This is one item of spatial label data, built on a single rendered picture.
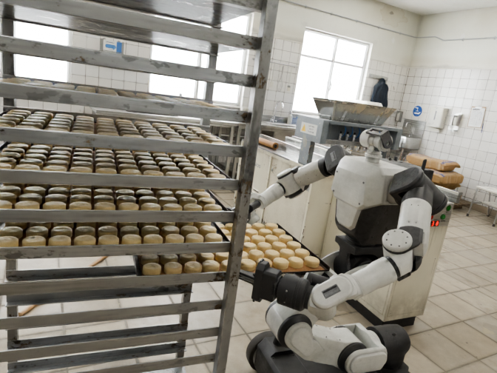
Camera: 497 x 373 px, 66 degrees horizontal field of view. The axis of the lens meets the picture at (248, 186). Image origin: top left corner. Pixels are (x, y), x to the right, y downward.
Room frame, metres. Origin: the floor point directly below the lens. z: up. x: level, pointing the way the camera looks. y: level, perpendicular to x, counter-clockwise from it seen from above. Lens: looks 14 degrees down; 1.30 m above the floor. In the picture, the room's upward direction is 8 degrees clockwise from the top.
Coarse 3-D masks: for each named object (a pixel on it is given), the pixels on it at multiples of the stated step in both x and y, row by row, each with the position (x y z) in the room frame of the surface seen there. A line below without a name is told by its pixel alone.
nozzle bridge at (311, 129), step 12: (300, 120) 2.82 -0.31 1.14; (312, 120) 2.69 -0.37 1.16; (324, 120) 2.58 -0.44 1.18; (300, 132) 2.80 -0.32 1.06; (312, 132) 2.66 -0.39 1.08; (324, 132) 2.58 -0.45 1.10; (336, 132) 2.73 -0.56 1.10; (360, 132) 2.83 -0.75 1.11; (396, 132) 2.87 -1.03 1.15; (312, 144) 2.67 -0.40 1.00; (348, 144) 2.73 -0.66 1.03; (360, 144) 2.77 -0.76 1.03; (396, 144) 2.88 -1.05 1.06; (300, 156) 2.75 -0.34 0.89; (312, 156) 2.68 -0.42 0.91; (384, 156) 2.98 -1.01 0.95
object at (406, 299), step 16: (432, 240) 2.14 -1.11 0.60; (320, 256) 2.66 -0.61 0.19; (432, 256) 2.16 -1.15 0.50; (416, 272) 2.11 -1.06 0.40; (432, 272) 2.17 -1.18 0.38; (384, 288) 2.09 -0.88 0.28; (400, 288) 2.07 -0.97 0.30; (416, 288) 2.13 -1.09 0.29; (352, 304) 2.32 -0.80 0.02; (368, 304) 2.16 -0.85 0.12; (384, 304) 2.06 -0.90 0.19; (400, 304) 2.08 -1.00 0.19; (416, 304) 2.15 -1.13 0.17; (368, 320) 2.17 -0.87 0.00; (384, 320) 2.04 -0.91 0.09; (400, 320) 2.14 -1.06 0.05
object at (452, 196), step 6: (288, 138) 3.88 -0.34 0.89; (294, 144) 3.76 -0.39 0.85; (300, 144) 3.67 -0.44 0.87; (318, 150) 3.40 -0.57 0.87; (324, 150) 3.32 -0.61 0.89; (438, 186) 2.27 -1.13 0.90; (444, 192) 2.22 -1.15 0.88; (450, 192) 2.19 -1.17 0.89; (456, 192) 2.15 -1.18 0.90; (462, 192) 2.15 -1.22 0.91; (450, 198) 2.18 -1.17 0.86; (456, 198) 2.15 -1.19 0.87
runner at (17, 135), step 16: (0, 128) 0.78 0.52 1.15; (16, 128) 0.79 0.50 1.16; (64, 144) 0.82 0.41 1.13; (80, 144) 0.84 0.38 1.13; (96, 144) 0.85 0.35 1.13; (112, 144) 0.86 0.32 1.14; (128, 144) 0.88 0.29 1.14; (144, 144) 0.89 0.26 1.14; (160, 144) 0.91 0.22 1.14; (176, 144) 0.92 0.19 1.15; (192, 144) 0.94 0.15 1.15; (208, 144) 0.95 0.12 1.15; (224, 144) 0.97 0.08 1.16
